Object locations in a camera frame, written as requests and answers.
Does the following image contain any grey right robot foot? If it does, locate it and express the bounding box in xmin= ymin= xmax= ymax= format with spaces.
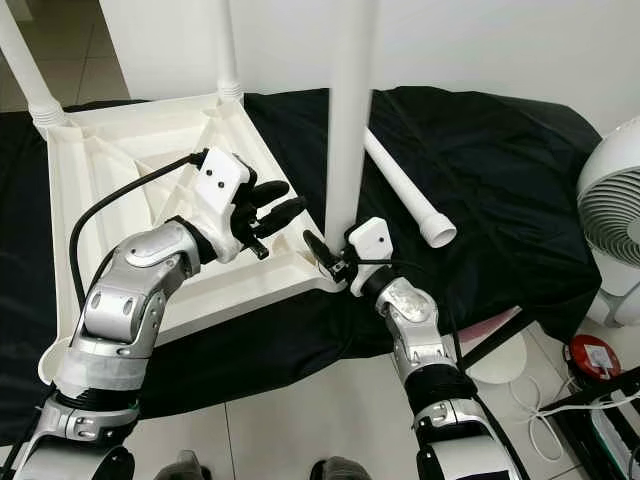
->
xmin=310 ymin=457 xmax=376 ymax=480

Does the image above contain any white floor cable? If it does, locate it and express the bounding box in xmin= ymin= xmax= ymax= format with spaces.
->
xmin=510 ymin=378 xmax=640 ymax=463

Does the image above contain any white plastic table leg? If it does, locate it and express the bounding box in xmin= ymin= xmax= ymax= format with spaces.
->
xmin=323 ymin=0 xmax=381 ymax=256
xmin=215 ymin=0 xmax=246 ymax=103
xmin=0 ymin=0 xmax=73 ymax=129
xmin=363 ymin=125 xmax=459 ymax=251

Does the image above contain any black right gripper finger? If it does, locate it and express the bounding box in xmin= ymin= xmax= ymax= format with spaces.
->
xmin=302 ymin=228 xmax=346 ymax=276

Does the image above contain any black table cloth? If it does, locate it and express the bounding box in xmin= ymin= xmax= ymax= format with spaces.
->
xmin=0 ymin=85 xmax=606 ymax=446

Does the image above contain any grey left robot foot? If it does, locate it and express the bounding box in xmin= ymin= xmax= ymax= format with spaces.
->
xmin=155 ymin=450 xmax=211 ymax=480

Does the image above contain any pink stool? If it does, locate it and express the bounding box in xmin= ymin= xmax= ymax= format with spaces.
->
xmin=460 ymin=306 xmax=526 ymax=336

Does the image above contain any red round canister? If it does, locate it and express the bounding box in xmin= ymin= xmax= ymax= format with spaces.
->
xmin=568 ymin=334 xmax=623 ymax=381

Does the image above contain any black metal table leg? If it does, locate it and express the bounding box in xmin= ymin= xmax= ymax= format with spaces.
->
xmin=455 ymin=312 xmax=539 ymax=373

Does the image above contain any white plastic children table top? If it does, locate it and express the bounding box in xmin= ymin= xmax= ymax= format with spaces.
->
xmin=38 ymin=92 xmax=348 ymax=388

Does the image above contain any white round fan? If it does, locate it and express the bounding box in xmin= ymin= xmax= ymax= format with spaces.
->
xmin=575 ymin=127 xmax=640 ymax=328

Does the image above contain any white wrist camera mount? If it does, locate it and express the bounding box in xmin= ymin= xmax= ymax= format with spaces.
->
xmin=175 ymin=148 xmax=254 ymax=263
xmin=345 ymin=216 xmax=396 ymax=299

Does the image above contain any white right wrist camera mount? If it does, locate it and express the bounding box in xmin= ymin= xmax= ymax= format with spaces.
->
xmin=345 ymin=216 xmax=396 ymax=299

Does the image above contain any white round floor base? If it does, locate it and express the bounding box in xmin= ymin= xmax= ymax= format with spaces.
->
xmin=465 ymin=330 xmax=548 ymax=386

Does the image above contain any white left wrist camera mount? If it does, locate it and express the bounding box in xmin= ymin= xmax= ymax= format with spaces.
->
xmin=175 ymin=148 xmax=254 ymax=263

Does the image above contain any grey robot foot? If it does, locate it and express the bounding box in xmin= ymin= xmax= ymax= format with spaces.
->
xmin=310 ymin=457 xmax=376 ymax=480
xmin=155 ymin=450 xmax=211 ymax=480

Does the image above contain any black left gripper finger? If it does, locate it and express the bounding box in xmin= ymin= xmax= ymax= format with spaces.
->
xmin=253 ymin=195 xmax=308 ymax=241
xmin=240 ymin=178 xmax=293 ymax=209

